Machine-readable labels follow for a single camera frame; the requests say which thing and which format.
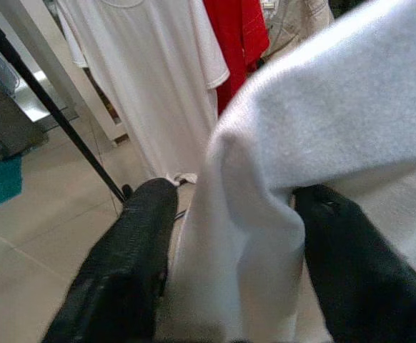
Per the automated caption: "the white garment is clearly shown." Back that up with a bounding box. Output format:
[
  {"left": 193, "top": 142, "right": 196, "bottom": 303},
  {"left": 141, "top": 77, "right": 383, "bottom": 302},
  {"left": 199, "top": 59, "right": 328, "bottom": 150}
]
[{"left": 154, "top": 0, "right": 416, "bottom": 343}]

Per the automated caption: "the red garment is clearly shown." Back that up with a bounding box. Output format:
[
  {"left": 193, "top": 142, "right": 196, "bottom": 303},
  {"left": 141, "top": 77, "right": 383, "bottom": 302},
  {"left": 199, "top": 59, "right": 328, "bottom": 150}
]
[{"left": 202, "top": 0, "right": 270, "bottom": 117}]

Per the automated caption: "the beige garment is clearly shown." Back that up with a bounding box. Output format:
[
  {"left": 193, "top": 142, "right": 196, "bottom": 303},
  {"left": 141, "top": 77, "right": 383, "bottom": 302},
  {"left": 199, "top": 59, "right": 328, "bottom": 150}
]
[{"left": 261, "top": 0, "right": 336, "bottom": 61}]

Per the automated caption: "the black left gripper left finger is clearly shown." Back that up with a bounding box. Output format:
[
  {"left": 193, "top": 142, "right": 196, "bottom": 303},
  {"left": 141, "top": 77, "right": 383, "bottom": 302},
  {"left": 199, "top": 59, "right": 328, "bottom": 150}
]
[{"left": 41, "top": 177, "right": 179, "bottom": 343}]

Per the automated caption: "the white t-shirt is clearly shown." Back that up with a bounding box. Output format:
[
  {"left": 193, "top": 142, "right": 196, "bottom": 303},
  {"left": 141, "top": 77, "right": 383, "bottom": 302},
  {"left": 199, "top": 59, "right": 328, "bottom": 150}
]
[{"left": 56, "top": 0, "right": 230, "bottom": 182}]

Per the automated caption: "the black clothes rack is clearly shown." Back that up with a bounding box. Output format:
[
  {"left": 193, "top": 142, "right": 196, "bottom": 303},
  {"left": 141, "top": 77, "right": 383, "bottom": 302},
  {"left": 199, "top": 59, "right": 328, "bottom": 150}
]
[{"left": 0, "top": 14, "right": 134, "bottom": 207}]

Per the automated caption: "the small white crumpled cloth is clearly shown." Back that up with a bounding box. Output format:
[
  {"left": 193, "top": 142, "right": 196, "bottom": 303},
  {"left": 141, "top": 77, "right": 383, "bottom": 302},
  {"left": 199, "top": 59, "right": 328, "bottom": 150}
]
[{"left": 172, "top": 172, "right": 199, "bottom": 186}]

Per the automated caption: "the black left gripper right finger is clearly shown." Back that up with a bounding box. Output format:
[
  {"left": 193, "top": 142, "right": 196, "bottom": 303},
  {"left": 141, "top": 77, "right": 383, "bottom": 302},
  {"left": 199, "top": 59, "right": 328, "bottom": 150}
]
[{"left": 292, "top": 184, "right": 416, "bottom": 343}]

